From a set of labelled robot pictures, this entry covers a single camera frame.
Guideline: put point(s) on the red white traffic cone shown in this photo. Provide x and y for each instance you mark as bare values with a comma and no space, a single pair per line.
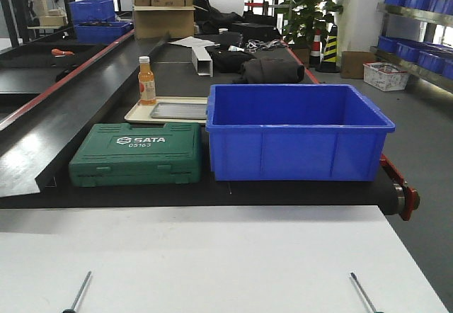
315,54

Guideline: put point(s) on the white rectangular tube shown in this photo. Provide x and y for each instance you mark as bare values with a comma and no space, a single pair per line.
202,61

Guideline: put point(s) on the yellow black traffic cone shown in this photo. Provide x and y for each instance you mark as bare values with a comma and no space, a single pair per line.
328,63

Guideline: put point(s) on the green potted plant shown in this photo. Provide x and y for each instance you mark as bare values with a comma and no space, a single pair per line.
302,18

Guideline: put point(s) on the red conveyor end bracket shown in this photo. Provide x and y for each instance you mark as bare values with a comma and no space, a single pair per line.
408,197

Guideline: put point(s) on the beige plastic tray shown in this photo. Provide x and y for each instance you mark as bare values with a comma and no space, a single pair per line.
141,113

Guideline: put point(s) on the dark folded cloth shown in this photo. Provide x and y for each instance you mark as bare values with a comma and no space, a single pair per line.
270,71

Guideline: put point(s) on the white plastic basket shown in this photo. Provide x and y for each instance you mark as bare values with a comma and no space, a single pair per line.
385,76

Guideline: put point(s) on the orange juice bottle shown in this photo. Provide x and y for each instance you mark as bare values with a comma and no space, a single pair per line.
146,82

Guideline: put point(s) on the brown cardboard box on floor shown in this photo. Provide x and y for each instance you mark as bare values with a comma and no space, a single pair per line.
352,63

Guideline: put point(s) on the large cardboard box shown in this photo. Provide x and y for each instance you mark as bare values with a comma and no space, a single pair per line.
156,21

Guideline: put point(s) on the steel shelf rack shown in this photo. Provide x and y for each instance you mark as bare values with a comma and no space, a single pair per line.
407,39

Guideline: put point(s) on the large blue plastic bin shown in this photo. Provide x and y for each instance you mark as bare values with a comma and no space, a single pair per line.
309,132

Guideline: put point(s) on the grey metal tray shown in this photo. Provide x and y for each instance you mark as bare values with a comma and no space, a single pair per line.
185,111

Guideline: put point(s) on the blue bin on left conveyor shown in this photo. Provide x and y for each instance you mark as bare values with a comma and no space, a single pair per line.
101,33

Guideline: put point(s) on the green SATA tool case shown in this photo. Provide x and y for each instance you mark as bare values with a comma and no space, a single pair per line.
119,154

